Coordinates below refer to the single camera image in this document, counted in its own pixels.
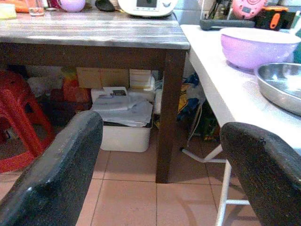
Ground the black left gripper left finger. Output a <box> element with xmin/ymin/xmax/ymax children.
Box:
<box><xmin>0</xmin><ymin>110</ymin><xmax>104</xmax><ymax>226</ymax></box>

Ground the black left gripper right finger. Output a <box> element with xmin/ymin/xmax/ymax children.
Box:
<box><xmin>219</xmin><ymin>122</ymin><xmax>301</xmax><ymax>226</ymax></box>

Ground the red plastic stool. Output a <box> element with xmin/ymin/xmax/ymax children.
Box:
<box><xmin>0</xmin><ymin>69</ymin><xmax>56</xmax><ymax>174</ymax></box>

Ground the white plastic storage bin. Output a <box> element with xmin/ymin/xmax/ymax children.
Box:
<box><xmin>100</xmin><ymin>110</ymin><xmax>154</xmax><ymax>153</ymax></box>

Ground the white folding table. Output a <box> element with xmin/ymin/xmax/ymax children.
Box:
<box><xmin>180</xmin><ymin>23</ymin><xmax>301</xmax><ymax>226</ymax></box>

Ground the stainless steel round pan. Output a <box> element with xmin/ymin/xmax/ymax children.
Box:
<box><xmin>255</xmin><ymin>62</ymin><xmax>301</xmax><ymax>116</ymax></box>

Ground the red and yellow package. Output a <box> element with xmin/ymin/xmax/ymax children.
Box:
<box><xmin>60</xmin><ymin>66</ymin><xmax>92</xmax><ymax>104</ymax></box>

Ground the white paper stack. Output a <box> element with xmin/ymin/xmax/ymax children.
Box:
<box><xmin>91</xmin><ymin>95</ymin><xmax>154</xmax><ymax>128</ymax></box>

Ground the blue and yellow plastic bag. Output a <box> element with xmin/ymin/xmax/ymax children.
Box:
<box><xmin>176</xmin><ymin>72</ymin><xmax>206</xmax><ymax>121</ymax></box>

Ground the brown cardboard box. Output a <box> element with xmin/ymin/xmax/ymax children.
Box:
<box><xmin>76</xmin><ymin>67</ymin><xmax>130</xmax><ymax>89</ymax></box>

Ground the large purple plastic bowl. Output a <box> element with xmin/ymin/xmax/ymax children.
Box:
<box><xmin>220</xmin><ymin>27</ymin><xmax>301</xmax><ymax>70</ymax></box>

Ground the dark brown wooden table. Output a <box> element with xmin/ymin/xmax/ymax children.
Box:
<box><xmin>0</xmin><ymin>9</ymin><xmax>190</xmax><ymax>184</ymax></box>

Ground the black and orange device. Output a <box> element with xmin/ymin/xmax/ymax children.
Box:
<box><xmin>254</xmin><ymin>6</ymin><xmax>296</xmax><ymax>32</ymax></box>

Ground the dark grey flat bar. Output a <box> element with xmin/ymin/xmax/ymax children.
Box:
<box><xmin>199</xmin><ymin>19</ymin><xmax>256</xmax><ymax>31</ymax></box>

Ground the pink round gadget with display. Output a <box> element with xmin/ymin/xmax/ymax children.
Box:
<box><xmin>231</xmin><ymin>0</ymin><xmax>269</xmax><ymax>20</ymax></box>

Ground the clear drinking glass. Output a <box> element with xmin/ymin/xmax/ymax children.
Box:
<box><xmin>25</xmin><ymin>0</ymin><xmax>46</xmax><ymax>16</ymax></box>

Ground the yellow-green plastic container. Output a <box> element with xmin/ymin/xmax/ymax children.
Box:
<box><xmin>0</xmin><ymin>3</ymin><xmax>17</xmax><ymax>20</ymax></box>

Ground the small purple bowl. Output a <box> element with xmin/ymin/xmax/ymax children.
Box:
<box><xmin>58</xmin><ymin>0</ymin><xmax>86</xmax><ymax>13</ymax></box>

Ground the black ladle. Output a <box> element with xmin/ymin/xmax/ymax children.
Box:
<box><xmin>95</xmin><ymin>0</ymin><xmax>116</xmax><ymax>12</ymax></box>

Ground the white kitchen appliance with display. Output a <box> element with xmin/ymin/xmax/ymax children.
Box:
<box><xmin>117</xmin><ymin>0</ymin><xmax>179</xmax><ymax>17</ymax></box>

